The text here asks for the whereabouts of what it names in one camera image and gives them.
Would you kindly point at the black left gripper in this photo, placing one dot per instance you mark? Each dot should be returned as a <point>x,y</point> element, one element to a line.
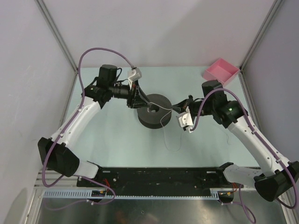
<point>137,98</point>

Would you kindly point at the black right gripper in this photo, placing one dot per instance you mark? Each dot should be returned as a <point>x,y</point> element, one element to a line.
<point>181,107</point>

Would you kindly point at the black cable spool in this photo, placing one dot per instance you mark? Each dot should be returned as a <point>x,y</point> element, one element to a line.
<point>158,114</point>

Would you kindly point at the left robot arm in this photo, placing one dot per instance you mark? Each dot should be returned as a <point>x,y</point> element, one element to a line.
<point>56,152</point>

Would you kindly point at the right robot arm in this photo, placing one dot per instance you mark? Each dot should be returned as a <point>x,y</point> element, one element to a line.
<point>276,173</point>

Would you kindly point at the pink open box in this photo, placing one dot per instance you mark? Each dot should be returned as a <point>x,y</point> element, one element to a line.
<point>222,71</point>

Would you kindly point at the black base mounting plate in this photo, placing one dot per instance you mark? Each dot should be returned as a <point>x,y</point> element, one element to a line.
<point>207,177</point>

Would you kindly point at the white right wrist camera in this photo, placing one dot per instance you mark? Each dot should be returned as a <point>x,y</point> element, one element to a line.
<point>185,121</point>

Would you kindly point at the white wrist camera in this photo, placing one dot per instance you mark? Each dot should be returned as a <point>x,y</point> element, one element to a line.
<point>185,121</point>
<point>134,75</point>

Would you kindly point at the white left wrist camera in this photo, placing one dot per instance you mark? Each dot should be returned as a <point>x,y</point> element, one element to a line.
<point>134,75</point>

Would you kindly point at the grey slotted cable duct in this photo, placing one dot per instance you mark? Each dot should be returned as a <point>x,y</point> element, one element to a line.
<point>93,194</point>

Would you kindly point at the aluminium frame post left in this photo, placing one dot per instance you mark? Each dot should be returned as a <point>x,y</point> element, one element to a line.
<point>56,33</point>

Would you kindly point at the aluminium frame post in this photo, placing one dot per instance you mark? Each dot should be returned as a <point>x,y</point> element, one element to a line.
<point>56,33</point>
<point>270,17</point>

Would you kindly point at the aluminium frame post right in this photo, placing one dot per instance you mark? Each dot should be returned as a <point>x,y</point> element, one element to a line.
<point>270,17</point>

